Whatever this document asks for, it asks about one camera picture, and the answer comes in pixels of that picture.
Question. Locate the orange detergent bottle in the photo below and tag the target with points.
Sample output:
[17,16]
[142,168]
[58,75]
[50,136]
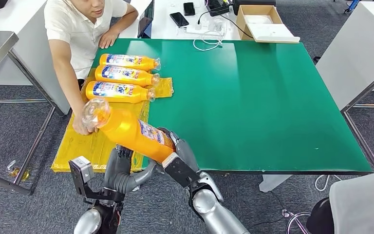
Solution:
[119,95]
[125,63]
[125,78]
[129,132]

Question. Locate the black smartphone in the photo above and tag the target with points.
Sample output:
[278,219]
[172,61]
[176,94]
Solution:
[189,8]
[179,19]

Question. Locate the person's left forearm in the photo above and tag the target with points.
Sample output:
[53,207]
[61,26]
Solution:
[126,18]

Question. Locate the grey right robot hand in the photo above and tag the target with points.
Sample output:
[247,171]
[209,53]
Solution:
[187,155]

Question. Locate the yellow plastic sheet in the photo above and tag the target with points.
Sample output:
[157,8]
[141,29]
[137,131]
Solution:
[87,148]

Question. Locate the person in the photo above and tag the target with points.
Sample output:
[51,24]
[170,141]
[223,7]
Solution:
[67,29]
[364,206]

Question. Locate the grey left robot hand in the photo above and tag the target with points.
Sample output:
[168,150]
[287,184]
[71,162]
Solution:
[117,171]

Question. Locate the white desk with devices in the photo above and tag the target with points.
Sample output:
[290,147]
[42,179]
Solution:
[165,29]

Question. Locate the black charger device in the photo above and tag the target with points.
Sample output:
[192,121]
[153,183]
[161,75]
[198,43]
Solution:
[218,6]

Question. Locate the person's right forearm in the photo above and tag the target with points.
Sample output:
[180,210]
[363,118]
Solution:
[69,87]

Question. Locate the white table leg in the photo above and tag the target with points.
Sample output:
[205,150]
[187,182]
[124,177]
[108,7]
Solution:
[272,184]

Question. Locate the person's left hand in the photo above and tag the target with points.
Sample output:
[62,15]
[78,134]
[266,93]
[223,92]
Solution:
[108,38]

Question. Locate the white desk on metal frame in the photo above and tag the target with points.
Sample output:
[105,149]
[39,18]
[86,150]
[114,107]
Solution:
[351,58]

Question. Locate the person's right hand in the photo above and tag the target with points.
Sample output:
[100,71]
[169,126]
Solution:
[80,127]

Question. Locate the white desk with side panel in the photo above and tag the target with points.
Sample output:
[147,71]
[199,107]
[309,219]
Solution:
[29,59]

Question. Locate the small black object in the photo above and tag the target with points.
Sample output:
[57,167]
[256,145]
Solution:
[317,59]

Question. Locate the small bottle on floor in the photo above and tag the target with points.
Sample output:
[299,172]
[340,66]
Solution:
[15,169]

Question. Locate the white item inside carton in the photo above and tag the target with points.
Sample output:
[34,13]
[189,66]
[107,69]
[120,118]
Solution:
[257,19]

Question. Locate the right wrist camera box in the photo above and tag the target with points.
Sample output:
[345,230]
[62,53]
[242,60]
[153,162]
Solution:
[180,171]

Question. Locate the black round stool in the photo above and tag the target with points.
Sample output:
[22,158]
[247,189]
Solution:
[319,216]

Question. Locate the dark tablet on stand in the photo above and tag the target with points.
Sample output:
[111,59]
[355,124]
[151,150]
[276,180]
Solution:
[145,18]

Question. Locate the white power strip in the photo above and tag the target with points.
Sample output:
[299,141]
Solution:
[202,29]

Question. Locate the white flat box lid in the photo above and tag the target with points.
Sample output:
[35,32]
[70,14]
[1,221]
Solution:
[274,33]

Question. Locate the open cardboard box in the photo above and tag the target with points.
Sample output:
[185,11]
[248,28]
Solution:
[241,27]

